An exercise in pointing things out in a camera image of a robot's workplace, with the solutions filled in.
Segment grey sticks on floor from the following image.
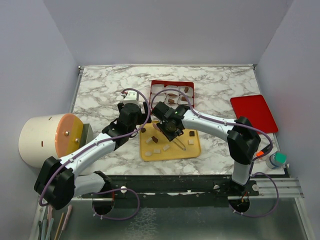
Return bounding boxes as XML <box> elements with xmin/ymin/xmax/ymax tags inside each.
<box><xmin>38</xmin><ymin>205</ymin><xmax>54</xmax><ymax>240</ymax></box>

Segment pink silicone tongs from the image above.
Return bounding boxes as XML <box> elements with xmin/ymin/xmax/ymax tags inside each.
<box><xmin>152</xmin><ymin>123</ymin><xmax>186</xmax><ymax>151</ymax></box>

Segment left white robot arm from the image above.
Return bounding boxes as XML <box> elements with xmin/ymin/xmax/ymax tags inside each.
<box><xmin>34</xmin><ymin>101</ymin><xmax>151</xmax><ymax>210</ymax></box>

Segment red box lid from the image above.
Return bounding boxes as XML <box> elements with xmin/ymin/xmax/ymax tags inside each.
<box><xmin>230</xmin><ymin>94</ymin><xmax>279</xmax><ymax>134</ymax></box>

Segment pink stick on floor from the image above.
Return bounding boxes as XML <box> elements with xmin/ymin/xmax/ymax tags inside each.
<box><xmin>61</xmin><ymin>205</ymin><xmax>73</xmax><ymax>231</ymax></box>

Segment red chocolate box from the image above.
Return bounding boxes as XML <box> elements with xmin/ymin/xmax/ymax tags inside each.
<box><xmin>149</xmin><ymin>80</ymin><xmax>195</xmax><ymax>108</ymax></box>

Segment brown bar chocolate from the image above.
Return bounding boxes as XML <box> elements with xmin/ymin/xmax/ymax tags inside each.
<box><xmin>151</xmin><ymin>136</ymin><xmax>159</xmax><ymax>143</ymax></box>

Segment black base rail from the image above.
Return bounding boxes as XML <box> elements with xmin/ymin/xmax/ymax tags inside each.
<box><xmin>81</xmin><ymin>174</ymin><xmax>259</xmax><ymax>209</ymax></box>

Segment yellow tray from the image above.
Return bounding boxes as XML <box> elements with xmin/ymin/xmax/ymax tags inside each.
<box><xmin>139</xmin><ymin>121</ymin><xmax>201</xmax><ymax>162</ymax></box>

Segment white round chocolate bottom-left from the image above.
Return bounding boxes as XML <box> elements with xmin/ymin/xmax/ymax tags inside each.
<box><xmin>144</xmin><ymin>151</ymin><xmax>153</xmax><ymax>157</ymax></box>

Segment wooden stick on floor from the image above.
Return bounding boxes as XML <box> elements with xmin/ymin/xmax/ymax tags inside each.
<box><xmin>54</xmin><ymin>212</ymin><xmax>65</xmax><ymax>240</ymax></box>

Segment purple cable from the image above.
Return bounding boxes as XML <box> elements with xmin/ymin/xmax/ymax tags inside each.
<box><xmin>149</xmin><ymin>89</ymin><xmax>280</xmax><ymax>218</ymax></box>
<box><xmin>38</xmin><ymin>87</ymin><xmax>152</xmax><ymax>221</ymax></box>

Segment white chocolate bottom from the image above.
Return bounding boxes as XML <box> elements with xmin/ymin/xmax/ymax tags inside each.
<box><xmin>153</xmin><ymin>149</ymin><xmax>161</xmax><ymax>154</ymax></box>

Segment orange highlighter marker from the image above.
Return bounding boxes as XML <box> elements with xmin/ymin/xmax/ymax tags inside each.
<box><xmin>256</xmin><ymin>144</ymin><xmax>272</xmax><ymax>157</ymax></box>

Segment bottle with green cap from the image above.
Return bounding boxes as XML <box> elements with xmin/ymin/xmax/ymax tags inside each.
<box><xmin>265</xmin><ymin>151</ymin><xmax>287</xmax><ymax>169</ymax></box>

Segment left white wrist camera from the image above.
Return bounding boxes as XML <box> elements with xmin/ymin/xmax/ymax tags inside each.
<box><xmin>123</xmin><ymin>90</ymin><xmax>139</xmax><ymax>106</ymax></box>

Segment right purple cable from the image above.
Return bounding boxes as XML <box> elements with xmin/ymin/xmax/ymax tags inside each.
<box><xmin>149</xmin><ymin>89</ymin><xmax>280</xmax><ymax>218</ymax></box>

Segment white cylinder with orange disc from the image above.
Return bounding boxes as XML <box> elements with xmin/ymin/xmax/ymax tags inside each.
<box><xmin>18</xmin><ymin>113</ymin><xmax>94</xmax><ymax>169</ymax></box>

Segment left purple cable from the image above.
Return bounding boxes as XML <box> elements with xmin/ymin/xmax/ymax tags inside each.
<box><xmin>38</xmin><ymin>87</ymin><xmax>152</xmax><ymax>221</ymax></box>

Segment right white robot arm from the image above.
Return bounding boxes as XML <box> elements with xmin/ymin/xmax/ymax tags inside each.
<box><xmin>151</xmin><ymin>102</ymin><xmax>261</xmax><ymax>196</ymax></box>

